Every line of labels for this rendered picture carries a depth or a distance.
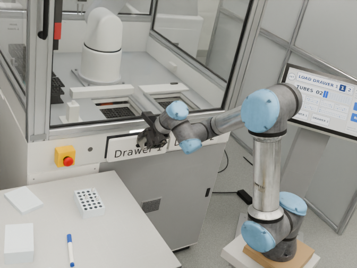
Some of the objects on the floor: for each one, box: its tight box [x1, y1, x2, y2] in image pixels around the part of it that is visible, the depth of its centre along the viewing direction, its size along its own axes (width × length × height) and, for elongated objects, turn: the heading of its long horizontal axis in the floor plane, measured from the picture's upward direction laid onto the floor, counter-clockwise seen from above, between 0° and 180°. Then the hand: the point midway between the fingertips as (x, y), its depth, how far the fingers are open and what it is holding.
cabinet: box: [0, 114, 226, 253], centre depth 244 cm, size 95×103×80 cm
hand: (142, 141), depth 181 cm, fingers closed on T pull, 3 cm apart
